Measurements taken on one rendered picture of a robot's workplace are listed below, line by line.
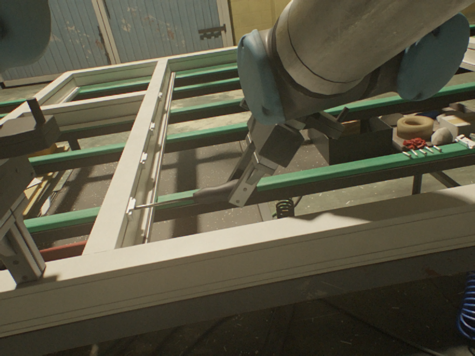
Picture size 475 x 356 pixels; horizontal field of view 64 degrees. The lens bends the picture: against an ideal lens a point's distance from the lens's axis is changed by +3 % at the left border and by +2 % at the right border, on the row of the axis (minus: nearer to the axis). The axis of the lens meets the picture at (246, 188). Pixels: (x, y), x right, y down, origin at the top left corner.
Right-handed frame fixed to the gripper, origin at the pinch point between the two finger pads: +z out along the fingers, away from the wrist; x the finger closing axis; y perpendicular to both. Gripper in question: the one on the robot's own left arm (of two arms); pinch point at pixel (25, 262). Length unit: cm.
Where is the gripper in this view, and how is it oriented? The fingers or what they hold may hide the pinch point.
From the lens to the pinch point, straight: 54.4
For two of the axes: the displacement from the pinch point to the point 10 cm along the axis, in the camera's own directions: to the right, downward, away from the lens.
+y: -9.8, 1.8, -0.5
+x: 1.3, 4.8, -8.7
